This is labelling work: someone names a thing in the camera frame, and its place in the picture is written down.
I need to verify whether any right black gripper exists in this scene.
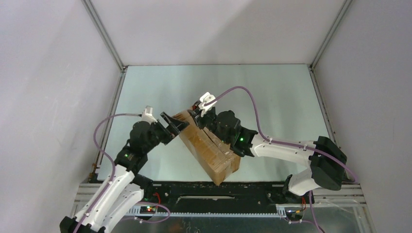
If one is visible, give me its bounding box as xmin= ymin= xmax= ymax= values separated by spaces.
xmin=188 ymin=106 xmax=230 ymax=144

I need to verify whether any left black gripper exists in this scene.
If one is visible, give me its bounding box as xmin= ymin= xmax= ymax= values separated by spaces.
xmin=143 ymin=112 xmax=189 ymax=153

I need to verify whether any brown cardboard express box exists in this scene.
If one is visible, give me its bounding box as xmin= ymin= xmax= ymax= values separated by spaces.
xmin=173 ymin=110 xmax=241 ymax=185

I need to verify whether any red black utility knife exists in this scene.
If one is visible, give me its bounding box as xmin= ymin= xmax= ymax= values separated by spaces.
xmin=191 ymin=100 xmax=201 ymax=111

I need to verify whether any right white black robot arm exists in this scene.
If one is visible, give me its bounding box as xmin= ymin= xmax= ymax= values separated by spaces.
xmin=188 ymin=108 xmax=347 ymax=203

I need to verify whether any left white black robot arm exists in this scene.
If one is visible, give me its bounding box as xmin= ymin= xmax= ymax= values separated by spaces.
xmin=59 ymin=108 xmax=189 ymax=233

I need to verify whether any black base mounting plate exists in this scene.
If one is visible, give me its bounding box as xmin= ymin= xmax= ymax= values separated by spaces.
xmin=143 ymin=182 xmax=313 ymax=213

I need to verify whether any left small circuit board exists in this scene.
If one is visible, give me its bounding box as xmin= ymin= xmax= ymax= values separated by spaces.
xmin=139 ymin=206 xmax=157 ymax=215

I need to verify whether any small circuit board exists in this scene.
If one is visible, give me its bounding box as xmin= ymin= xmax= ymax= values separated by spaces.
xmin=286 ymin=210 xmax=304 ymax=217
xmin=139 ymin=206 xmax=157 ymax=215

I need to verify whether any right small circuit board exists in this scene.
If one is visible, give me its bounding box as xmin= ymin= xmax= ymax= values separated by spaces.
xmin=286 ymin=210 xmax=304 ymax=217

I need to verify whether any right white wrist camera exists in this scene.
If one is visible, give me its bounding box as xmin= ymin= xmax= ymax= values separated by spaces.
xmin=198 ymin=92 xmax=217 ymax=117

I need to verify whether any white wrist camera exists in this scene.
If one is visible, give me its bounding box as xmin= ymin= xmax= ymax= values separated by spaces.
xmin=198 ymin=92 xmax=217 ymax=117
xmin=141 ymin=106 xmax=158 ymax=124

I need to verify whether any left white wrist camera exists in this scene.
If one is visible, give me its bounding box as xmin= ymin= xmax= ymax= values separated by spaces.
xmin=141 ymin=106 xmax=158 ymax=124

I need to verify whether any grey slotted cable duct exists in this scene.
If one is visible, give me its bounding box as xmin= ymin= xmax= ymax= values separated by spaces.
xmin=125 ymin=206 xmax=286 ymax=217

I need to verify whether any aluminium frame rail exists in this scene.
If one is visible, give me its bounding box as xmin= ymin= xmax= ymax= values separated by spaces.
xmin=81 ymin=0 xmax=126 ymax=72

